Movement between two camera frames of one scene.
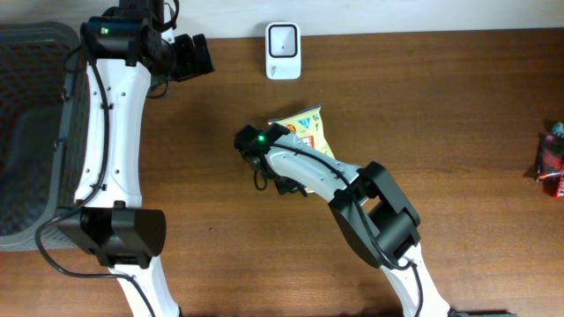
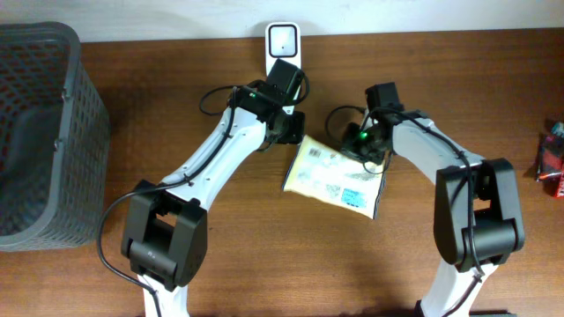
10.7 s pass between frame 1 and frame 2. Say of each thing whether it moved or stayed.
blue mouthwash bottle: stayed
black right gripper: moved
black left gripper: moved
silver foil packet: stayed
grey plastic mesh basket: stayed
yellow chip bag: moved
